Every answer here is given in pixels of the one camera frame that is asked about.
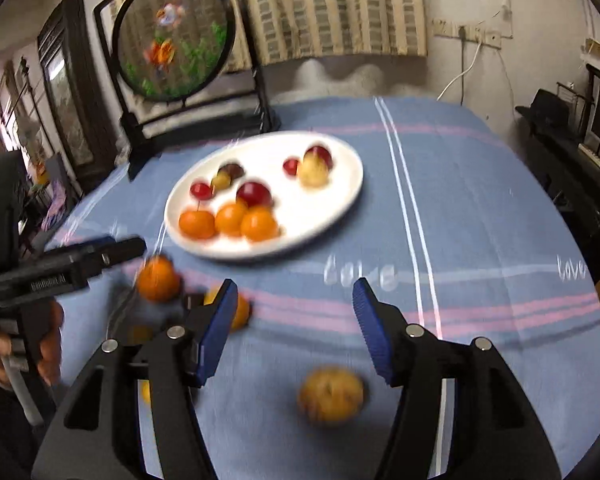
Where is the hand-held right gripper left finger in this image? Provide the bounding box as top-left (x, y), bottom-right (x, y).
top-left (30, 278), bottom-right (239, 480)

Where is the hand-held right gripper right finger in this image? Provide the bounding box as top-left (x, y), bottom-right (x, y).
top-left (352, 277), bottom-right (563, 480)

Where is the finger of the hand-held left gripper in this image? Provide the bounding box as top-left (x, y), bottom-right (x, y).
top-left (55, 237), bottom-right (148, 286)
top-left (47, 236), bottom-right (118, 261)

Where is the large orange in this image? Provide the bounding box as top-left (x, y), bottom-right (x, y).
top-left (136, 256), bottom-right (182, 303)
top-left (203, 285), bottom-right (253, 332)

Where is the striped cream pepino melon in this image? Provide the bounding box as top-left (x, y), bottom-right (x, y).
top-left (298, 367), bottom-right (367, 426)

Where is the yellow-orange tangerine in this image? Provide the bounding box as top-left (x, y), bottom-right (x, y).
top-left (178, 210), bottom-right (217, 240)

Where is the small orange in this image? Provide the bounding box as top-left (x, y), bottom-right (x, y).
top-left (214, 202), bottom-right (248, 237)

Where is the medium orange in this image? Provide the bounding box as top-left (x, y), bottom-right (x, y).
top-left (240, 207), bottom-right (280, 242)

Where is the white oval plate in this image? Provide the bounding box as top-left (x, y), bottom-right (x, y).
top-left (163, 130), bottom-right (365, 261)

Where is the red plum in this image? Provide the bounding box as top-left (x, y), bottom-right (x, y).
top-left (304, 145), bottom-right (334, 170)
top-left (236, 181), bottom-right (273, 207)

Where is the plain cream pepino melon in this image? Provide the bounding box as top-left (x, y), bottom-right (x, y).
top-left (298, 157), bottom-right (329, 190)

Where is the person's left forearm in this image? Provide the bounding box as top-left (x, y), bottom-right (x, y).
top-left (0, 370), bottom-right (46, 480)

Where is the person's left hand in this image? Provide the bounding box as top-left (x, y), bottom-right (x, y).
top-left (0, 301), bottom-right (65, 392)

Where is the chair with purple cloth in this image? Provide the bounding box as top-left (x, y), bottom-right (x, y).
top-left (40, 152), bottom-right (71, 233)

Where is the blue striped tablecloth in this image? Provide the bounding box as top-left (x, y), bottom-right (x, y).
top-left (45, 95), bottom-right (600, 480)

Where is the dark wooden cabinet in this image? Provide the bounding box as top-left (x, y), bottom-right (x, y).
top-left (36, 0), bottom-right (118, 181)

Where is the round goldfish screen black stand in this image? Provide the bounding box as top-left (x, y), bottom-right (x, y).
top-left (94, 0), bottom-right (281, 181)

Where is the black desk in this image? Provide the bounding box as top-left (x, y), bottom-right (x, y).
top-left (517, 105), bottom-right (600, 281)

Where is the checked beige curtain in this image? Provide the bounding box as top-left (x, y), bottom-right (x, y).
top-left (105, 0), bottom-right (428, 73)

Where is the white cable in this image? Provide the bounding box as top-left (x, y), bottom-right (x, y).
top-left (436, 40), bottom-right (483, 101)

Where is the white wall socket strip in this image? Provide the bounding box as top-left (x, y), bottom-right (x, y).
top-left (432, 19), bottom-right (501, 43)

